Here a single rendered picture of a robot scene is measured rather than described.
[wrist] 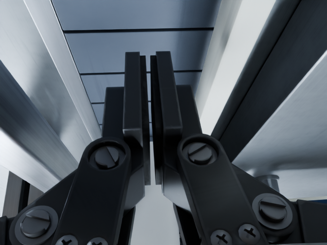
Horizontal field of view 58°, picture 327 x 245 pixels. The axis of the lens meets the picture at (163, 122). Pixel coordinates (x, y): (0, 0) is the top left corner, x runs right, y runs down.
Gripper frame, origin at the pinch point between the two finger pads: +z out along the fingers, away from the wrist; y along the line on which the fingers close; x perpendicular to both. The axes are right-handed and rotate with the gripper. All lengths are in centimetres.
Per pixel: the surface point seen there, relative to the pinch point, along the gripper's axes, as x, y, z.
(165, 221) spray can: -17.1, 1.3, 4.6
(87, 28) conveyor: -0.2, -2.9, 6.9
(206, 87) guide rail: -2.4, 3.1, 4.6
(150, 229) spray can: -17.0, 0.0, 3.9
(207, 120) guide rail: -5.3, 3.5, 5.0
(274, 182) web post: -32.0, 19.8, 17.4
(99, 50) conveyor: -1.8, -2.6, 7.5
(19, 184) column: -23.0, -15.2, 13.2
